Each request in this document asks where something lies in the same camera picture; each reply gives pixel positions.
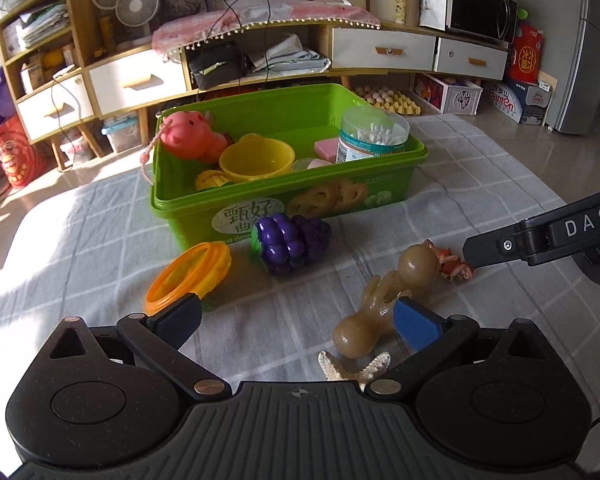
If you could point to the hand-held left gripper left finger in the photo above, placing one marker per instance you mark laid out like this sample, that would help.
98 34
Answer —
172 324

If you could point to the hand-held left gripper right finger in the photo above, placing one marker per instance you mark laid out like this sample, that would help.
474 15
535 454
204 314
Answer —
417 322

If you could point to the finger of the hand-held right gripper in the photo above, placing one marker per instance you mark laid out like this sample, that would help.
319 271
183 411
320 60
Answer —
545 235

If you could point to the brown translucent rubber toy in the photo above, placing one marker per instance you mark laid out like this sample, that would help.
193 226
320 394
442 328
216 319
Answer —
415 265

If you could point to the small orange toy crab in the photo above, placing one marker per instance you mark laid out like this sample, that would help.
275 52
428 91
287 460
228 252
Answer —
447 265

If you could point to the green plastic storage box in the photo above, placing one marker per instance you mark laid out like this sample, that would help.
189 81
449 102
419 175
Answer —
190 220

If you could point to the yellow toy corn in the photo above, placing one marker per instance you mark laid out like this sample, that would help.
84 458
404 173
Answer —
210 179

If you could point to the clear cotton swab jar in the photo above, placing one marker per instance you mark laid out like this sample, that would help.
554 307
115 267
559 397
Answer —
365 147

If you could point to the yellow toy pot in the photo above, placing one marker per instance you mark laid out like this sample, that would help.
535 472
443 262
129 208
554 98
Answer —
255 160

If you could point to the pink toy pig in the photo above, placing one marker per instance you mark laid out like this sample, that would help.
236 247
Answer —
185 132

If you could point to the pink rectangular sponge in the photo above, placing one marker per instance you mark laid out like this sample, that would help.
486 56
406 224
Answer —
326 149

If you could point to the beige starfish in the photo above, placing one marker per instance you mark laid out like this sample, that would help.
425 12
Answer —
350 367

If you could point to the blue white cardboard box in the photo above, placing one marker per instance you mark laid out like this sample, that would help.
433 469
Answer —
517 102

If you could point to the purple toy grapes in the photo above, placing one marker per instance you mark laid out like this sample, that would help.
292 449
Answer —
285 245

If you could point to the white plastic crate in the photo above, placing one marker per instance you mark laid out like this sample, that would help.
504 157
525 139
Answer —
447 95

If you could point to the red gift box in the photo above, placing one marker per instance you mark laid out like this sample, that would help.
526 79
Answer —
525 55

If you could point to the white cabinet drawer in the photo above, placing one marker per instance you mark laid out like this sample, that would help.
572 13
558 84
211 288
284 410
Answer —
470 60
137 80
382 50
55 107

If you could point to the silver refrigerator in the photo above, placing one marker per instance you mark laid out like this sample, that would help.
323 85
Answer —
585 45

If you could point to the clear storage box blue lid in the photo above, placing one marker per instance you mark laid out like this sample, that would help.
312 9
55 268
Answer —
122 135

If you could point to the small clear storage box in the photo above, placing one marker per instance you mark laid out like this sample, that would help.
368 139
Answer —
77 150

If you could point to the yellow egg tray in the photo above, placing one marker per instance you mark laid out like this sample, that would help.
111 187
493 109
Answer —
387 100

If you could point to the red printed bag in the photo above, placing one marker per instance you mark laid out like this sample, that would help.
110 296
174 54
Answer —
15 155

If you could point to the black microwave oven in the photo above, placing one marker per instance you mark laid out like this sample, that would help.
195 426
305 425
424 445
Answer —
480 10

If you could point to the black bag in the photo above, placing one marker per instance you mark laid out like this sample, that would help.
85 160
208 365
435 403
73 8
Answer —
215 65

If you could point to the wooden media cabinet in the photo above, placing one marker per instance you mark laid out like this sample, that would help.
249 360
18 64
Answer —
80 60

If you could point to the pile of folded cloths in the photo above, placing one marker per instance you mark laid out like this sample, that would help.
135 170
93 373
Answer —
285 57

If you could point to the stack of papers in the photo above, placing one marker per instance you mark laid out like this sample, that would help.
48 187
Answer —
42 25

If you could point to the pink fringed cloth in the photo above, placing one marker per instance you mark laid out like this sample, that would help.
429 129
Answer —
280 15

